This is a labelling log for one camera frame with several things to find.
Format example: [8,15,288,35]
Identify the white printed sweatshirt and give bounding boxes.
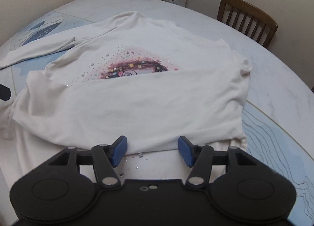
[1,12,252,186]

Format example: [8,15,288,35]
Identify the wooden slat-back chair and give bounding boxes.
[217,0,278,48]

